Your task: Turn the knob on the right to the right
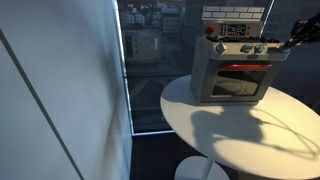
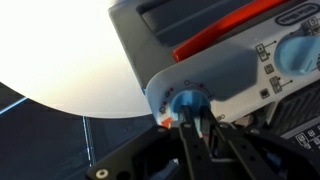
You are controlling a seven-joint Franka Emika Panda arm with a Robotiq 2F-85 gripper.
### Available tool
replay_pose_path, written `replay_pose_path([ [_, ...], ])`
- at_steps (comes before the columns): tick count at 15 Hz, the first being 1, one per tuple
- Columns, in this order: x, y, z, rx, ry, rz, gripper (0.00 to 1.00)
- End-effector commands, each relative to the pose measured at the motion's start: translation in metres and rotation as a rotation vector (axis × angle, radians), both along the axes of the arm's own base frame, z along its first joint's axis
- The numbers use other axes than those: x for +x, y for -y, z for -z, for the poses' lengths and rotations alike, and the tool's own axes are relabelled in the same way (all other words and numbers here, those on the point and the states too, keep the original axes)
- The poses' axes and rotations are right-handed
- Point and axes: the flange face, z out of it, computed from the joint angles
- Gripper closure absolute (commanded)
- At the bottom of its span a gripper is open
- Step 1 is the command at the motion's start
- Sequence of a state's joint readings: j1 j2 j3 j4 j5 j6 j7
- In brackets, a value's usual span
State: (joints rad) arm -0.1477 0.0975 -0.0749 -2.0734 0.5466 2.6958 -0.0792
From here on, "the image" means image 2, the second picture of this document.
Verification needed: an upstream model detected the red oven door handle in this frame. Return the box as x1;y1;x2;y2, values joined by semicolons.
172;0;292;64

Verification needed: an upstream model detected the grey toy oven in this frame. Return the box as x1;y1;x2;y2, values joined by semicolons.
108;0;320;152

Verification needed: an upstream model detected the blue oven knob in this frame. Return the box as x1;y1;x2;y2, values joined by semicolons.
171;89;212;132
275;35;320;76

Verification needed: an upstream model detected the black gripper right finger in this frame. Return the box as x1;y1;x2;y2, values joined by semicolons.
200;106;320;180

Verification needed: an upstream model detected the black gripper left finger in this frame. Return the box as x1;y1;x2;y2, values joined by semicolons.
85;105;218;180

